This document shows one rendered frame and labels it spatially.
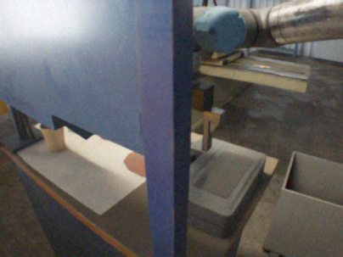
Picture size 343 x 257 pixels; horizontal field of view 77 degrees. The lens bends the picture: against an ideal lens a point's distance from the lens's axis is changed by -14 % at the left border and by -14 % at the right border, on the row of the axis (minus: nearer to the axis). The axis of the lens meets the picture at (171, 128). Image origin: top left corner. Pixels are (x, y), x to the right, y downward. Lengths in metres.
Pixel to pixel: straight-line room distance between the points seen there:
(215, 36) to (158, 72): 0.20
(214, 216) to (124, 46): 0.37
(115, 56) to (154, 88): 0.07
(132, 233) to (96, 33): 0.41
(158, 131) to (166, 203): 0.09
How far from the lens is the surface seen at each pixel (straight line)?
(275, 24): 0.46
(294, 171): 1.75
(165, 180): 0.25
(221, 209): 0.50
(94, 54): 0.29
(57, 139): 0.84
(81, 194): 0.67
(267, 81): 2.82
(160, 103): 0.21
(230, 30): 0.40
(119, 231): 0.56
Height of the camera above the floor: 1.38
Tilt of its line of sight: 27 degrees down
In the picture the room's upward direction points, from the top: 1 degrees counter-clockwise
